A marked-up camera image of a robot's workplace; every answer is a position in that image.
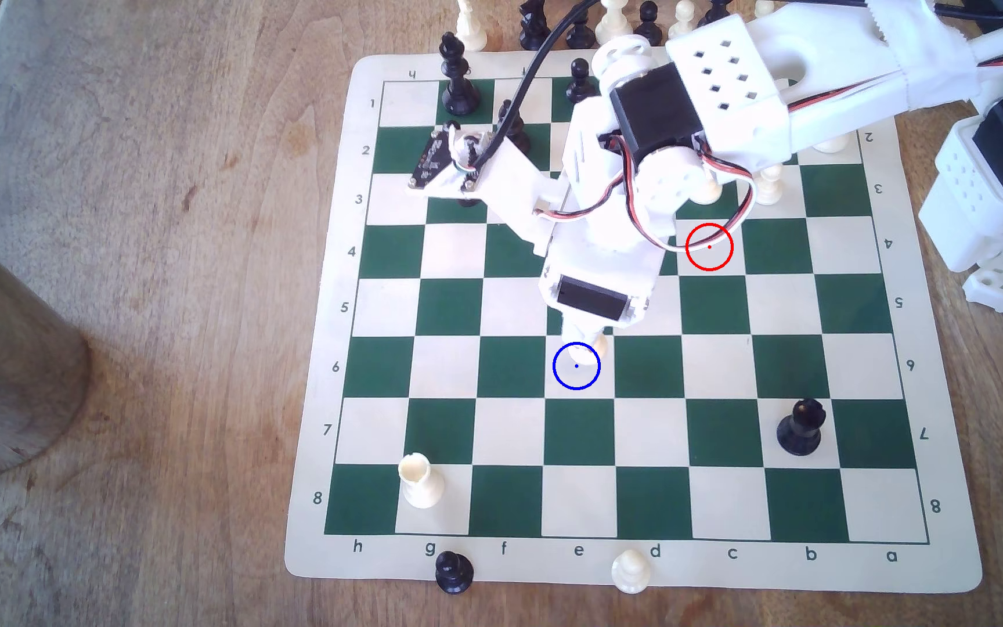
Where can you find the white chess rook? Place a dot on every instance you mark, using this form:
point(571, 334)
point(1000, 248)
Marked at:
point(421, 483)

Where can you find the green white chess board mat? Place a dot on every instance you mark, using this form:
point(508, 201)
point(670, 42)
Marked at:
point(467, 418)

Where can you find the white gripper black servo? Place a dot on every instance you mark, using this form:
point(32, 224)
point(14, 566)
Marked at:
point(593, 297)

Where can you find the white chess bishop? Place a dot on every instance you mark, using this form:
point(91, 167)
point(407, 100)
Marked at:
point(706, 190)
point(470, 28)

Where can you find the white chess queen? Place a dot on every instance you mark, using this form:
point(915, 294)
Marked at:
point(614, 17)

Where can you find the black camera board white mount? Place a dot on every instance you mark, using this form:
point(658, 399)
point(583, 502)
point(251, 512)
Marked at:
point(510, 174)

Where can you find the white chess pawn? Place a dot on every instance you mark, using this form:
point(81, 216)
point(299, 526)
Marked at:
point(580, 359)
point(630, 572)
point(764, 7)
point(768, 187)
point(683, 19)

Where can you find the black chess rook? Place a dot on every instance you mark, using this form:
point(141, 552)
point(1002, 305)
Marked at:
point(800, 431)
point(716, 9)

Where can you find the black chess bishop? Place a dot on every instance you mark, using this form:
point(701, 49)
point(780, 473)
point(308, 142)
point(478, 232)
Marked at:
point(515, 131)

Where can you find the black chess king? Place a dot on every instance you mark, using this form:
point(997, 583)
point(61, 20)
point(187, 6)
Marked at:
point(459, 83)

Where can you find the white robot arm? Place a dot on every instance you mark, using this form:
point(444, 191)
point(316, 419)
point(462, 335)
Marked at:
point(728, 70)

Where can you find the black chess knight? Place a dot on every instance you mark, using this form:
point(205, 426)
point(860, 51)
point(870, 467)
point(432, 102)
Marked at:
point(534, 26)

